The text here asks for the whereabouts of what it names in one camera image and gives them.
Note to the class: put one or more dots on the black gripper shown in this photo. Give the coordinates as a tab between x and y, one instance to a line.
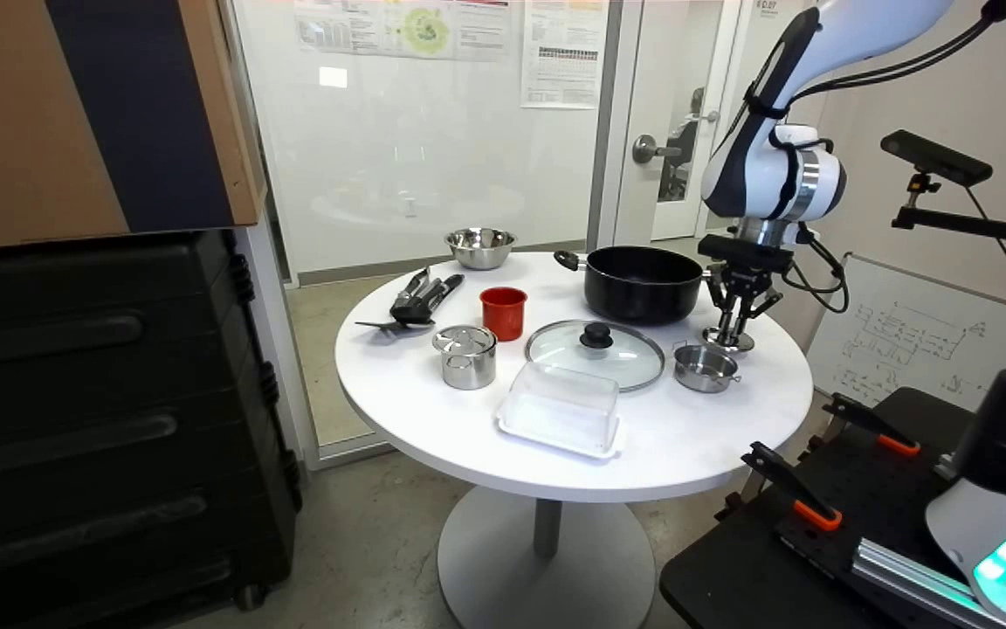
743	284

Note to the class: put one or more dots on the small silver pot lid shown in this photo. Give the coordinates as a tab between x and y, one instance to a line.
729	341

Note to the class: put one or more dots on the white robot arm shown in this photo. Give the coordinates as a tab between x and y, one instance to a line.
772	172

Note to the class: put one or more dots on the small silver pot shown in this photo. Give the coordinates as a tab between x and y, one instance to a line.
704	368

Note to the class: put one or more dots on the large black pot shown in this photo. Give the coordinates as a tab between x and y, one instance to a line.
635	284

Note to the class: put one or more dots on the glass lid with black knob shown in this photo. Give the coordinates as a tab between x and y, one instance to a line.
596	349

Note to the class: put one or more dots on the round white table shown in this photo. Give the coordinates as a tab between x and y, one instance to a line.
555	464

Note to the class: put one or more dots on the clear plastic container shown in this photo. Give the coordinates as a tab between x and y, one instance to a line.
564	412

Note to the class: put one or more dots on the red cup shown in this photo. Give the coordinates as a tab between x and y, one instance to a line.
504	312

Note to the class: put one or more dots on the black mounting breadboard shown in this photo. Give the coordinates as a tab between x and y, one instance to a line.
761	567

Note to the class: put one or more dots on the silver metal bowl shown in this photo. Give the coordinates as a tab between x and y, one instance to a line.
478	244

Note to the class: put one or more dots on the steel measuring cup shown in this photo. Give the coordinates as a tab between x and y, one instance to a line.
464	357

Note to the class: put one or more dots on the black kitchen utensils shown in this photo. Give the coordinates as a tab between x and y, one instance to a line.
418	302

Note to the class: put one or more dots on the black hard case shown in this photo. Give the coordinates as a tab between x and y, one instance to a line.
139	460

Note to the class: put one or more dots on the cardboard box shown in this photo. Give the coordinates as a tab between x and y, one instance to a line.
122	116

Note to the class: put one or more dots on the door handle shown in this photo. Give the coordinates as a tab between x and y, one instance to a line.
647	148

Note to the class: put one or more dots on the far orange-handled clamp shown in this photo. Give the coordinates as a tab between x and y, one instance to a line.
882	429

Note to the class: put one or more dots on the orange-handled clamp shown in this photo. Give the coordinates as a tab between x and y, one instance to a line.
882	429
804	505

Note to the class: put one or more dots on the near orange-handled clamp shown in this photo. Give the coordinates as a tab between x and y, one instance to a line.
804	505

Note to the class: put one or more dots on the black camera on stand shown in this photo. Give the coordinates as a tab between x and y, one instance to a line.
935	157

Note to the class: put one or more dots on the aluminium extrusion rail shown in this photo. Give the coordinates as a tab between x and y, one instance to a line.
920	584

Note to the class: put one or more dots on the wall posters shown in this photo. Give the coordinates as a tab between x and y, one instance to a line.
553	43

